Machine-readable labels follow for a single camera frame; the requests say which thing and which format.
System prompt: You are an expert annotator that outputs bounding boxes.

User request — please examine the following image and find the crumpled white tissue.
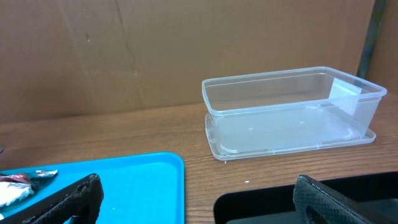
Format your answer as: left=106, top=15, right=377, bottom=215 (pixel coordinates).
left=1, top=182, right=34, bottom=207

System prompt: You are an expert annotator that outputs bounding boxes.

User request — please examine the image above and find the blue serving tray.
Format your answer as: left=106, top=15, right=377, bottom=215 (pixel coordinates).
left=1, top=152, right=185, bottom=224

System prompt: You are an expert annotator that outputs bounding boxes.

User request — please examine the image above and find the clear plastic bin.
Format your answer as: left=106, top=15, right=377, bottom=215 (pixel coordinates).
left=202, top=67, right=387, bottom=157

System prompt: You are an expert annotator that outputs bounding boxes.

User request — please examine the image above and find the black plastic tray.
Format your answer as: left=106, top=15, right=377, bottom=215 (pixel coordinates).
left=213, top=172, right=397, bottom=223

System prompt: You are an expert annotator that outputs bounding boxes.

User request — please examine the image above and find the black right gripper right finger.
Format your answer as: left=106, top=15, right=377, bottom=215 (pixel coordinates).
left=293, top=175, right=394, bottom=223

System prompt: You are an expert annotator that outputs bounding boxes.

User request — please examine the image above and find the red snack wrapper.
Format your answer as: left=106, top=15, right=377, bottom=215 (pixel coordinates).
left=1, top=170, right=58, bottom=188

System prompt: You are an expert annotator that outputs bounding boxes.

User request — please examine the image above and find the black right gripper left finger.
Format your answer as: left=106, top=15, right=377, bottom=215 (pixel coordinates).
left=1, top=174, right=104, bottom=224

